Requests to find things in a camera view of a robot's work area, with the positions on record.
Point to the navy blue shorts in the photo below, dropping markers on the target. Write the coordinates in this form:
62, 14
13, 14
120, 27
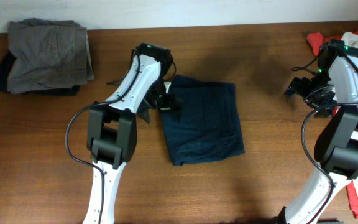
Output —
207, 128

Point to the black folded garment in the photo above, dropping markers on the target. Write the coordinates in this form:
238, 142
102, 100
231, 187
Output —
5, 67

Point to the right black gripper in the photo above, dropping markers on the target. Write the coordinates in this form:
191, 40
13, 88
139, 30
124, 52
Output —
325, 106

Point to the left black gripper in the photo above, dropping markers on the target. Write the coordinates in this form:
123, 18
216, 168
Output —
167, 102

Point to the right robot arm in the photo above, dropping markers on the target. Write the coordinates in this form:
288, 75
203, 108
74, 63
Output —
329, 133

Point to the grey folded shorts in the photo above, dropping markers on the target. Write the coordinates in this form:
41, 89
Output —
48, 55

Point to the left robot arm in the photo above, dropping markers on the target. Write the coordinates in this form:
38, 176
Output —
112, 126

